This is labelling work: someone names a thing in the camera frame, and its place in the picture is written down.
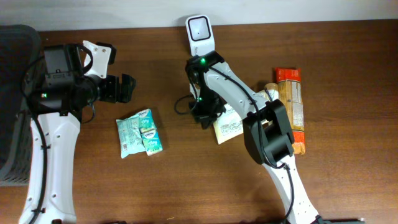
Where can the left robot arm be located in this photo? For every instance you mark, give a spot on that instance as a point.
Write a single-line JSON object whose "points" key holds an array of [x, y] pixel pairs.
{"points": [[65, 79]]}

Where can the grey plastic mesh basket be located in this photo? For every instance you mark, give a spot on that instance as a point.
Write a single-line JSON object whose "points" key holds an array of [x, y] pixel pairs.
{"points": [[20, 46]]}

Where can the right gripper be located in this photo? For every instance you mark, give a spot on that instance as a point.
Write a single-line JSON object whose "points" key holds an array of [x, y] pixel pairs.
{"points": [[207, 112]]}

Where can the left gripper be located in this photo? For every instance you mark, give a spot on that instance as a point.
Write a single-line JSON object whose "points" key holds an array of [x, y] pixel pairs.
{"points": [[111, 88]]}

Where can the white Pantene tube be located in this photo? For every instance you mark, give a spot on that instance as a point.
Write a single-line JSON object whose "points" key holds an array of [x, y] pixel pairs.
{"points": [[271, 91]]}

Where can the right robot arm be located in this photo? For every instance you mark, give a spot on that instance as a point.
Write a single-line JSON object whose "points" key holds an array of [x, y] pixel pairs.
{"points": [[268, 136]]}

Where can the cream snack bag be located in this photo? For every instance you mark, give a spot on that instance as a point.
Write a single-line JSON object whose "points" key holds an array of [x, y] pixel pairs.
{"points": [[228, 125]]}

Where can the light teal wipes packet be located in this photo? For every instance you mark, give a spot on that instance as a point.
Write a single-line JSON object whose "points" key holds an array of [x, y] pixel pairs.
{"points": [[130, 136]]}

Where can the teal tissue pack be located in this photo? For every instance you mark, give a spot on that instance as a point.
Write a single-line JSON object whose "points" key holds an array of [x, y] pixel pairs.
{"points": [[146, 122], [151, 142]]}

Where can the orange pasta bag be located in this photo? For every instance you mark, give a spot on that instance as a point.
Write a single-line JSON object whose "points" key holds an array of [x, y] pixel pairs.
{"points": [[289, 87]]}

